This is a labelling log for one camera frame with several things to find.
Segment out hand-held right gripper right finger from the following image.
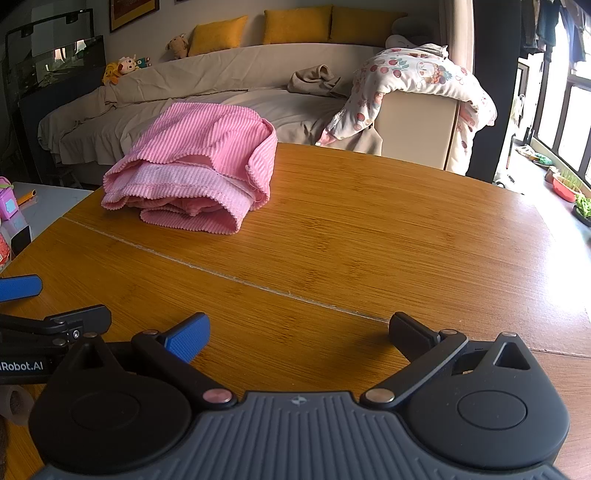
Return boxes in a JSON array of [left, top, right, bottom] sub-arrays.
[[361, 312, 533, 411]]

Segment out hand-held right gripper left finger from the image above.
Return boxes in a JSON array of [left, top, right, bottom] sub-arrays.
[[71, 312, 238, 409]]

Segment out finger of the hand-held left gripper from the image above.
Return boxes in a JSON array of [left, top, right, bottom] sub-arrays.
[[0, 304, 113, 345], [0, 274, 44, 304]]

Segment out pink ribbed garment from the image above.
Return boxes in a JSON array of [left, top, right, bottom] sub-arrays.
[[101, 102, 279, 236]]

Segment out hanging clothes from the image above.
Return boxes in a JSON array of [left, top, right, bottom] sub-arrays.
[[518, 0, 588, 64]]

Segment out grey tape roll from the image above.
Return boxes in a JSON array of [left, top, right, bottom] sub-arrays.
[[0, 385, 36, 426]]

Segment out pink toy box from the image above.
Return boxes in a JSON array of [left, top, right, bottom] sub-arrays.
[[0, 176, 22, 222]]

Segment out wooden table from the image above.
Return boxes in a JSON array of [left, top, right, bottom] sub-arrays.
[[0, 141, 591, 480]]

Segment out red basin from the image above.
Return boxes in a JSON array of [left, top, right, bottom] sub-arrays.
[[551, 175, 584, 202]]

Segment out green plant tray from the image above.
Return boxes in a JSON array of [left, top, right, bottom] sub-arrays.
[[572, 194, 591, 228]]

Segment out green slippers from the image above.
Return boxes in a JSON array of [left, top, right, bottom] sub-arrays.
[[514, 143, 553, 167]]

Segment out glass fish tank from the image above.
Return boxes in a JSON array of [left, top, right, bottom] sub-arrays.
[[4, 8, 108, 99]]

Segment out yellow plush toy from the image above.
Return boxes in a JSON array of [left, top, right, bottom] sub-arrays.
[[100, 54, 154, 87]]

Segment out beige covered sofa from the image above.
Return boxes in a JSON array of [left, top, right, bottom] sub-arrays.
[[37, 42, 463, 175]]

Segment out floral blanket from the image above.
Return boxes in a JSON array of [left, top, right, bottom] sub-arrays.
[[318, 43, 499, 175]]

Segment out crumpled beige cloth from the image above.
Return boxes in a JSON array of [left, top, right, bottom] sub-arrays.
[[287, 64, 352, 99]]

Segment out dark curtain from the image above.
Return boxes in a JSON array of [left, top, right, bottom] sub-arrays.
[[465, 0, 533, 179]]

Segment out beige plush toy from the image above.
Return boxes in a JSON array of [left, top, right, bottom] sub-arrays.
[[165, 34, 192, 61]]

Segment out white pillow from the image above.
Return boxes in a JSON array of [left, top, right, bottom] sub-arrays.
[[385, 32, 433, 50]]

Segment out black window frame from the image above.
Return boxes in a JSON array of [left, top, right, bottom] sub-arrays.
[[526, 60, 591, 186]]

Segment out framed wall picture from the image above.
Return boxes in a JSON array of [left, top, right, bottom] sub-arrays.
[[108, 0, 161, 34]]

